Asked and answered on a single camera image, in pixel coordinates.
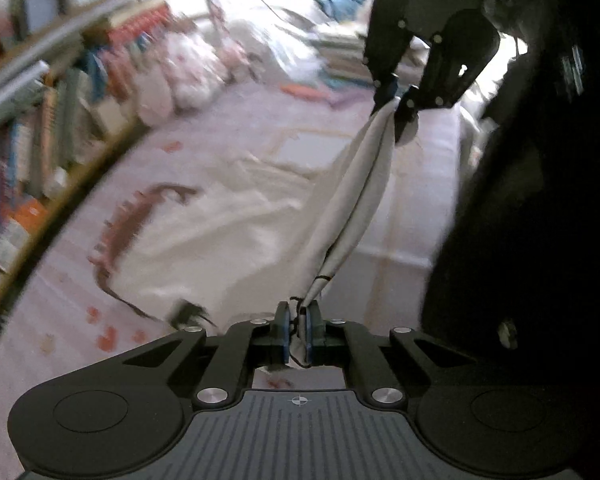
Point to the white garment with brown print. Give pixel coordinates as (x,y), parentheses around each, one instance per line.
(220,230)

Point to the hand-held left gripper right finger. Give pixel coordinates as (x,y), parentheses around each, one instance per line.
(307,332)

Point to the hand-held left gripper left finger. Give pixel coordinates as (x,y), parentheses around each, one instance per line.
(282,332)

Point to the pink checked bedsheet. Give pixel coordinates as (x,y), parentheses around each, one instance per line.
(415,210)

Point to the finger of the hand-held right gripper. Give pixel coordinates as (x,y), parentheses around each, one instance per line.
(387,40)
(455,60)

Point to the wooden bookshelf with books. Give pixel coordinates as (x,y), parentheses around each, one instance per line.
(30,150)

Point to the orange flat packet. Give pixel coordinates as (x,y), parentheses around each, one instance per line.
(305,93)

